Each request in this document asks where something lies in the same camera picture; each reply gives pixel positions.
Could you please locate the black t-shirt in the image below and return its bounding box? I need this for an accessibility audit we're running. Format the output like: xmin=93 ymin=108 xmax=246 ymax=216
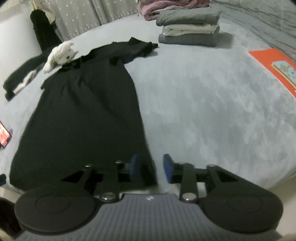
xmin=10 ymin=38 xmax=158 ymax=191

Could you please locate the white cloth by black garment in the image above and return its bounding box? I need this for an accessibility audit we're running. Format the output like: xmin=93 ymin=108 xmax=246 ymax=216
xmin=13 ymin=70 xmax=37 ymax=95

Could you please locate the orange book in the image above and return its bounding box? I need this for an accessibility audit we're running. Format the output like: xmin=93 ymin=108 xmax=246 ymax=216
xmin=248 ymin=48 xmax=295 ymax=97

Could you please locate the light blue puzzle board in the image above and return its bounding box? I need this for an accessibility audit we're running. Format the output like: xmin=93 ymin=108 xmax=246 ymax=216
xmin=271 ymin=61 xmax=296 ymax=88

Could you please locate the folded white shirt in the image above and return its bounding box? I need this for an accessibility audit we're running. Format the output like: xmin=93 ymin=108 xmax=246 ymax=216
xmin=162 ymin=24 xmax=219 ymax=37

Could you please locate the white plush dog toy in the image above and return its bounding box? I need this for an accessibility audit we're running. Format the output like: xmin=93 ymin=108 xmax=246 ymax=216
xmin=43 ymin=41 xmax=77 ymax=73

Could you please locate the black garment on bed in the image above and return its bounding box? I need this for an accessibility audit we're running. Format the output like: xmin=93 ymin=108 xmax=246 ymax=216
xmin=3 ymin=45 xmax=57 ymax=101

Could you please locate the top folded grey shirt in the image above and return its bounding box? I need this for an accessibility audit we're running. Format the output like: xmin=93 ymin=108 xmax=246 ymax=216
xmin=156 ymin=8 xmax=221 ymax=26

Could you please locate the hanging black coat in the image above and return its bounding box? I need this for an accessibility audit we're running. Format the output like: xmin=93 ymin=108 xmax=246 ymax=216
xmin=30 ymin=9 xmax=62 ymax=51

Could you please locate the folded pink quilt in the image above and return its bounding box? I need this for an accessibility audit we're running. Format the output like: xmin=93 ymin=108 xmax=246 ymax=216
xmin=136 ymin=0 xmax=210 ymax=21

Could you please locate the grey dotted curtain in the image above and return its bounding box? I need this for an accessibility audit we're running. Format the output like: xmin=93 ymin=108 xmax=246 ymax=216
xmin=35 ymin=0 xmax=138 ymax=40

